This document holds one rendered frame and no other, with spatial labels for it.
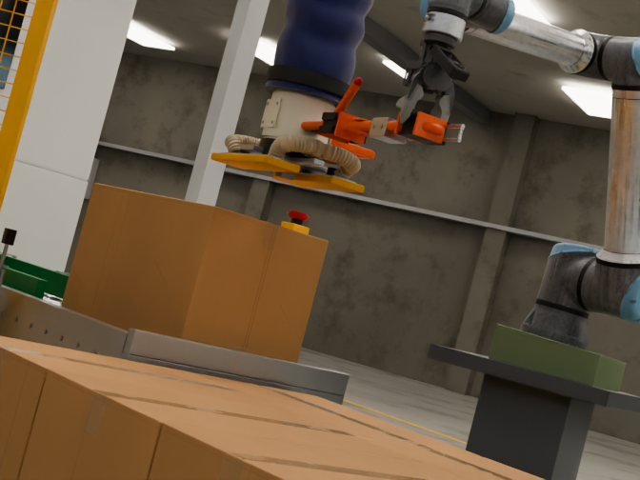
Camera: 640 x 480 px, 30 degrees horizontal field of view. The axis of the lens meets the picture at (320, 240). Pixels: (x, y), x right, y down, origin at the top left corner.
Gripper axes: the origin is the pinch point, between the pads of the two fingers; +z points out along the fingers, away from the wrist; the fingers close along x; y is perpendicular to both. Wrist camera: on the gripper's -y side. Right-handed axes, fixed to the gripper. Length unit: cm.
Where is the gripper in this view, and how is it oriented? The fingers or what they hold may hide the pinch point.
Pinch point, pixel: (422, 127)
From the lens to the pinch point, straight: 260.3
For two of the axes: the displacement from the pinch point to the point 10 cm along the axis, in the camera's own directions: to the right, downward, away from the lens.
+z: -2.6, 9.7, -0.5
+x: -8.5, -2.5, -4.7
